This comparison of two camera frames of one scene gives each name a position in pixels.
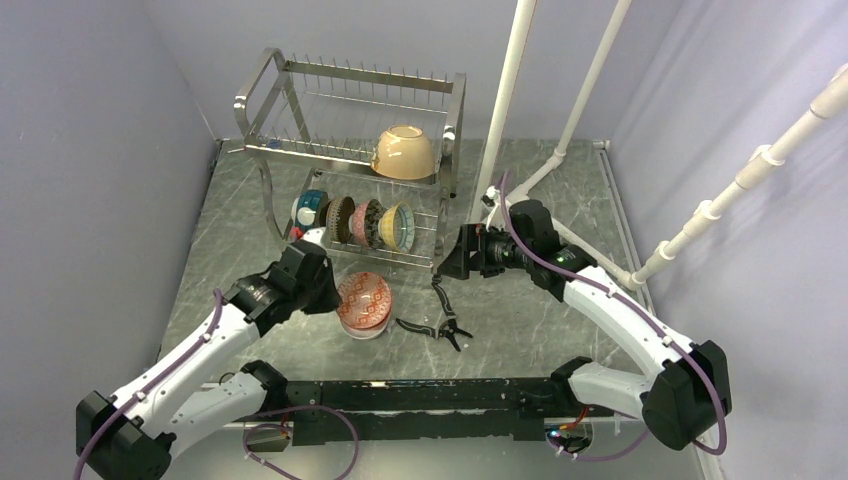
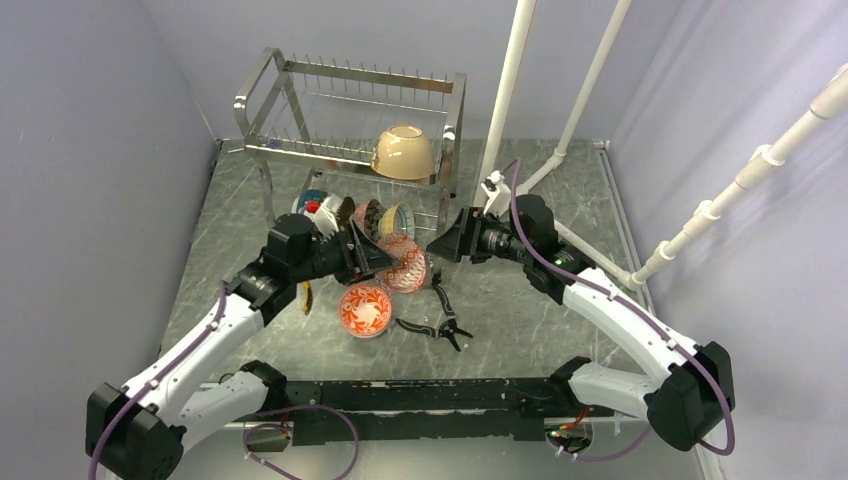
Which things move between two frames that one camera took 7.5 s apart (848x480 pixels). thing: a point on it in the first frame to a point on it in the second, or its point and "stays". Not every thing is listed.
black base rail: [400, 411] stays
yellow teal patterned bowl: [396, 227] stays
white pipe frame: [830, 99] stays
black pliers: [449, 327] stays
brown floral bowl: [364, 223] stays
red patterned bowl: [366, 301] to [407, 277]
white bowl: [403, 152] stays
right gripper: [472, 237] to [458, 240]
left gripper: [331, 298] to [352, 263]
